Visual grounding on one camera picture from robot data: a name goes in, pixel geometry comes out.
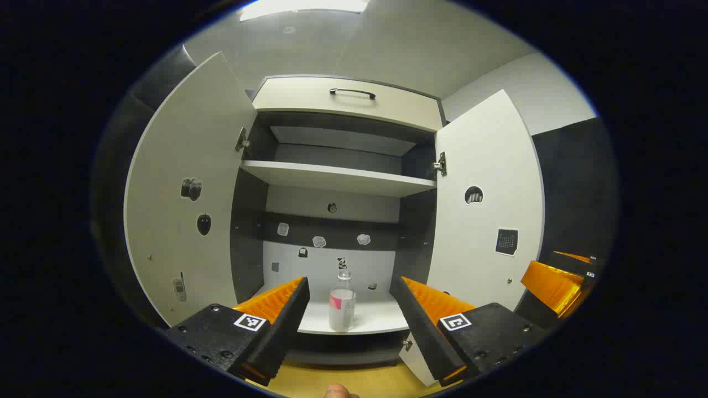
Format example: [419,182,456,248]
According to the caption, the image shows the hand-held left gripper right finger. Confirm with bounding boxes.
[389,275,550,387]

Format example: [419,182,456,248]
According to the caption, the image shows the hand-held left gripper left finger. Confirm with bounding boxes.
[162,275,311,387]

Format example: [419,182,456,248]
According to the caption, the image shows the clear plastic bottle pink label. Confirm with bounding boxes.
[329,269,356,333]

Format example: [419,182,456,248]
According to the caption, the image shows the white and grey cabinet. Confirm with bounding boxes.
[230,75,447,368]

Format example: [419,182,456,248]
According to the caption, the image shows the white cabinet door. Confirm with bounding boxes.
[123,51,258,328]
[398,90,545,386]

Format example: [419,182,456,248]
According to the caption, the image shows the white cabinet shelf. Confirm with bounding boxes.
[240,160,438,198]

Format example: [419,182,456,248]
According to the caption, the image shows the white cabinet drawer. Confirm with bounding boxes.
[252,76,445,133]

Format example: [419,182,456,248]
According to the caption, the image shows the ceiling light panel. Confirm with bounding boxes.
[239,0,370,23]

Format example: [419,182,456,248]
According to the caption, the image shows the black drawer handle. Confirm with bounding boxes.
[330,88,377,101]

